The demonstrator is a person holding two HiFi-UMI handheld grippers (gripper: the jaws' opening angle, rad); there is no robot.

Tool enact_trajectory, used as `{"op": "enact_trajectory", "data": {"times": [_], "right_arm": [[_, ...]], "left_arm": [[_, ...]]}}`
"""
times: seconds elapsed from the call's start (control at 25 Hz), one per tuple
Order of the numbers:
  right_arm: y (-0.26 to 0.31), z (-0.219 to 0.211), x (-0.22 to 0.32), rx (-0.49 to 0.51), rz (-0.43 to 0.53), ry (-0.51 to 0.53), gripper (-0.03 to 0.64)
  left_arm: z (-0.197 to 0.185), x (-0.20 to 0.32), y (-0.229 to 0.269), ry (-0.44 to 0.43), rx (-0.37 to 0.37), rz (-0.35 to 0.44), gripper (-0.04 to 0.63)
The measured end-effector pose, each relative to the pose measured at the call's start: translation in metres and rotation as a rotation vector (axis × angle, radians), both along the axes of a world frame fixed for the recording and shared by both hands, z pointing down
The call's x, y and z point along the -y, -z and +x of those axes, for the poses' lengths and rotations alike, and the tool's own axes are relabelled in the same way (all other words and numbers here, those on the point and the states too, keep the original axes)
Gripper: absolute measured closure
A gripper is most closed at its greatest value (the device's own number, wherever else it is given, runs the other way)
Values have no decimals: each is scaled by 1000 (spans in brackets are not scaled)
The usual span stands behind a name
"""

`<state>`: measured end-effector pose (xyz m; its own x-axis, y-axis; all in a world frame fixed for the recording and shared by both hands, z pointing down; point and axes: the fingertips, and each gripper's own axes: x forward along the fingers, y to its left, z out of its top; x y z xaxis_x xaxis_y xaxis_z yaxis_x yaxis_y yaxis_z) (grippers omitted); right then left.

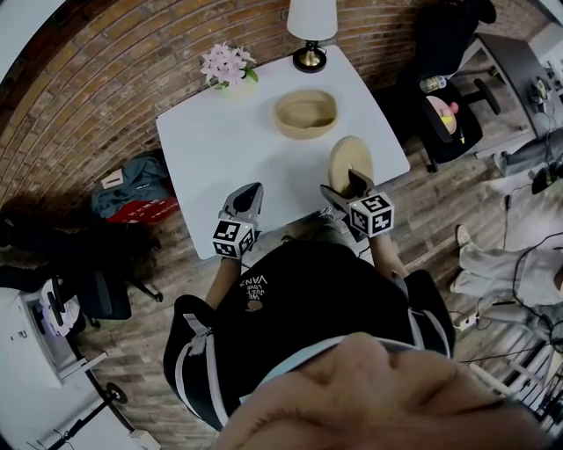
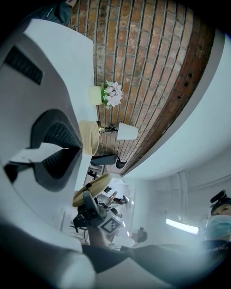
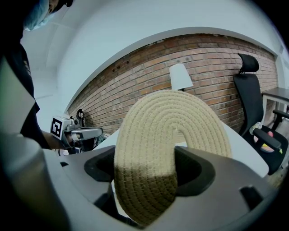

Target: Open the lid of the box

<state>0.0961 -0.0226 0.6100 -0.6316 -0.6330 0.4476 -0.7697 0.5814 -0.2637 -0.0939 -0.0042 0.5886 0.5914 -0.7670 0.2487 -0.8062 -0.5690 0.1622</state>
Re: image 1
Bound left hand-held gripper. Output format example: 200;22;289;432
211;181;266;261

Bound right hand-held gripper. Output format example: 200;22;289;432
318;169;396;239

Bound round wooden lid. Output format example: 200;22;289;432
328;134;375;197

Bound round wooden bowl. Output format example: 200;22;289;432
273;88;339;141

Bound person's left forearm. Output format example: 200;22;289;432
204;257;243;311

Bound person's right forearm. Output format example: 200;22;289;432
368;232;408;280

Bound person's trousers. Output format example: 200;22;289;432
307;206;353;243

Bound person's black t-shirt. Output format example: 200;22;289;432
162;240;457;432

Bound red bag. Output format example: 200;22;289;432
105;196;179;225

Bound black office chair with armrests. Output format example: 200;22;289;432
417;76;502;173

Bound pink round cushion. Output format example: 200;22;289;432
428;95;461;133

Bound clear drink bottle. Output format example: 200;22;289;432
419;75;448;93

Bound pink flower plant in pot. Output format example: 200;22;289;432
200;41;260;91

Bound black swivel chair with clothes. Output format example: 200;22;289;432
0;214;164;330

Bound black office chair with headrest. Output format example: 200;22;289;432
413;0;498;83

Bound white shade table lamp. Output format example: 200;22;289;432
286;0;339;74

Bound black handheld device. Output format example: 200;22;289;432
530;161;563;195

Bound dark grey desk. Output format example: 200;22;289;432
461;33;563;159

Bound person's face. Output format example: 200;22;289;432
215;332;553;450

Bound black kick scooter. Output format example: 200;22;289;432
26;381;128;450

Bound white cabinet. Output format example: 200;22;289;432
0;280;109;388

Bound black cable with adapter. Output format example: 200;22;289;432
501;182;536;247

